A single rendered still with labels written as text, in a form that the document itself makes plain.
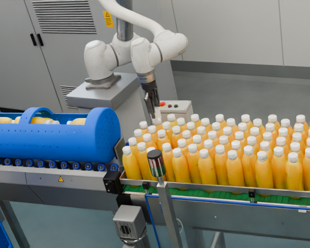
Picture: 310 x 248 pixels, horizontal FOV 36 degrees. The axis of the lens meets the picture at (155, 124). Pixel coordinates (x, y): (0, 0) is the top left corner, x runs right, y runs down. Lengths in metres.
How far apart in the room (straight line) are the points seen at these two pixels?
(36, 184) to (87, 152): 0.47
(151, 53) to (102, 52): 0.76
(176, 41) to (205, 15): 2.79
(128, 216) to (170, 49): 0.81
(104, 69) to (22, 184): 0.85
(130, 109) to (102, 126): 0.73
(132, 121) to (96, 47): 0.55
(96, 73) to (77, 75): 1.60
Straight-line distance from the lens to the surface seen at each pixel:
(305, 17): 4.75
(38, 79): 5.02
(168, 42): 2.32
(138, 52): 2.26
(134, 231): 2.31
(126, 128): 3.12
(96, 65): 3.00
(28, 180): 2.79
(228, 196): 2.22
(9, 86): 5.42
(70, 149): 2.46
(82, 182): 2.59
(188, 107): 2.57
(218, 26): 5.09
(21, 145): 2.63
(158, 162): 1.94
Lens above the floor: 2.33
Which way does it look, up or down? 30 degrees down
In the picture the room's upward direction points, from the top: 13 degrees counter-clockwise
